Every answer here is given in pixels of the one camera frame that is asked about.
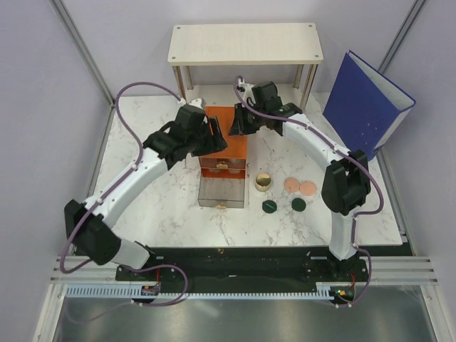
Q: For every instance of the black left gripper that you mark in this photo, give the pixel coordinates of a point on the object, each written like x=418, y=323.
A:
x=217, y=144

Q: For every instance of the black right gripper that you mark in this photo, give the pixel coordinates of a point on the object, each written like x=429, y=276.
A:
x=239, y=127

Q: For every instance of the orange drawer box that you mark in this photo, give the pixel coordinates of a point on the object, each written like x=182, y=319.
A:
x=237, y=145

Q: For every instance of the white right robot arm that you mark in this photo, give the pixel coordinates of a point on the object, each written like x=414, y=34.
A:
x=346, y=180

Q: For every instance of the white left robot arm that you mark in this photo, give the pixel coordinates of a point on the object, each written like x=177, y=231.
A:
x=89, y=224

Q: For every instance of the gold round jar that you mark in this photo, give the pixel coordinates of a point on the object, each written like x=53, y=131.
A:
x=262, y=182

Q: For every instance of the white two-tier shelf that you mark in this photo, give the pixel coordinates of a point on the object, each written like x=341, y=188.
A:
x=245, y=45

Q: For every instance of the pink powder puff left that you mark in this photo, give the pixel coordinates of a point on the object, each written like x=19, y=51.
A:
x=291, y=185

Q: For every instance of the pink powder puff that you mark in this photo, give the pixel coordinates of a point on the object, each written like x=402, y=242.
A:
x=291, y=185
x=308, y=188

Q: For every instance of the dark green lid left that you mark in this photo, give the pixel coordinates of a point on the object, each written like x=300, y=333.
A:
x=269, y=206

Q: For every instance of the dark green lid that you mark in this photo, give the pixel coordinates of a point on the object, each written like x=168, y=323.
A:
x=269, y=206
x=298, y=204

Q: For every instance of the pink powder puff right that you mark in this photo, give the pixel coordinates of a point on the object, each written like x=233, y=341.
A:
x=308, y=188

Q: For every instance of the dark green lid right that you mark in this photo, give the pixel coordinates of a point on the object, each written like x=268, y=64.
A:
x=298, y=204

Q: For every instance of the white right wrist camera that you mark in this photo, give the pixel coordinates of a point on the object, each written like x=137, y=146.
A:
x=245, y=91

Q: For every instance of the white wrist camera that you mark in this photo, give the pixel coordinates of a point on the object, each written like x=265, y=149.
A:
x=196, y=103
x=245, y=91

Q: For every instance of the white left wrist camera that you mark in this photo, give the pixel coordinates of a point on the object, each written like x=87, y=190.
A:
x=196, y=103

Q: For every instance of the blue ring binder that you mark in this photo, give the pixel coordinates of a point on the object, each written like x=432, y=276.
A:
x=365, y=107

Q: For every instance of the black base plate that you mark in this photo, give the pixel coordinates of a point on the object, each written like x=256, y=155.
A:
x=243, y=268

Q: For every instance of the light blue cable duct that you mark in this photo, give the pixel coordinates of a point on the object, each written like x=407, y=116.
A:
x=136, y=291

